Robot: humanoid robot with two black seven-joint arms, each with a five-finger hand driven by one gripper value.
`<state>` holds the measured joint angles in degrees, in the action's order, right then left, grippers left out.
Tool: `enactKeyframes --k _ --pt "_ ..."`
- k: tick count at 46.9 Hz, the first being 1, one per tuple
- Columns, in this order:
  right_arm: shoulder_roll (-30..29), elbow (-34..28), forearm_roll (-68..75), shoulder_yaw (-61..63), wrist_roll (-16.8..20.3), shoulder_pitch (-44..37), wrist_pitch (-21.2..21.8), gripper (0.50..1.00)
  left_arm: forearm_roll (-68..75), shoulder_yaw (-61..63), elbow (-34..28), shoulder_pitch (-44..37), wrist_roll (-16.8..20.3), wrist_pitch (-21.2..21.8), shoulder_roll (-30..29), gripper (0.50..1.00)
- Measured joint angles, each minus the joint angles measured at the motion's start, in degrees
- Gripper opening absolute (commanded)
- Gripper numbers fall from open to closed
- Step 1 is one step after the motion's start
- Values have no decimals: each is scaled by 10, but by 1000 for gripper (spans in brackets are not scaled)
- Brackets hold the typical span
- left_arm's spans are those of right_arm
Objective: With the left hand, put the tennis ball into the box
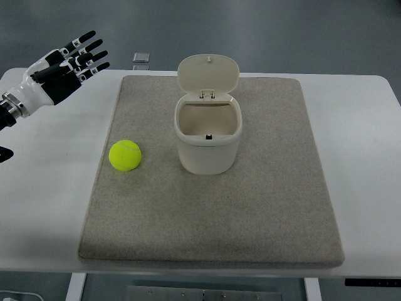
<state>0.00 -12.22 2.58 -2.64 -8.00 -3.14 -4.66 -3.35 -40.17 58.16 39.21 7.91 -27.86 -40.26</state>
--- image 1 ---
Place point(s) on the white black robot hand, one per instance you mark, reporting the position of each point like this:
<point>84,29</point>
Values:
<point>56,76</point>

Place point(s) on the yellow tennis ball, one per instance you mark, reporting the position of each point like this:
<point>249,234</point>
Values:
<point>125,155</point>

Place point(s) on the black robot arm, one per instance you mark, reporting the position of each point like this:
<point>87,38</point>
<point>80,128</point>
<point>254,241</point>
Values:
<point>7,120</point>

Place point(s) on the clear plastic floor piece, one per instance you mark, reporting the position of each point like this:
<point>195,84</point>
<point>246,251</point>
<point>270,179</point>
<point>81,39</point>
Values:
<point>140,61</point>

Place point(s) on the cream bin with lid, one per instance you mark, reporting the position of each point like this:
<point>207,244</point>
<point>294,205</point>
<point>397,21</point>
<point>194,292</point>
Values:
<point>207,119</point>

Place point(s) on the white table leg left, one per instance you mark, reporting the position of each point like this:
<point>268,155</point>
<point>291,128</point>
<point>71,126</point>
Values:
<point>76,287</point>

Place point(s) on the white table leg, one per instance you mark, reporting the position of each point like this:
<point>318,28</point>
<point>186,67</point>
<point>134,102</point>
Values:
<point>76,287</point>
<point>312,288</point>

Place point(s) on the beige felt mat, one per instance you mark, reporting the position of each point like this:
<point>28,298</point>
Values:
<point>271,208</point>

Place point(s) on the white table leg right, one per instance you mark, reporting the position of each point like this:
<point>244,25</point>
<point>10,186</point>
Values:
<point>312,288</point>

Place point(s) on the black table control panel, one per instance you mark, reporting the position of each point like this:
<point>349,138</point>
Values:
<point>373,282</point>

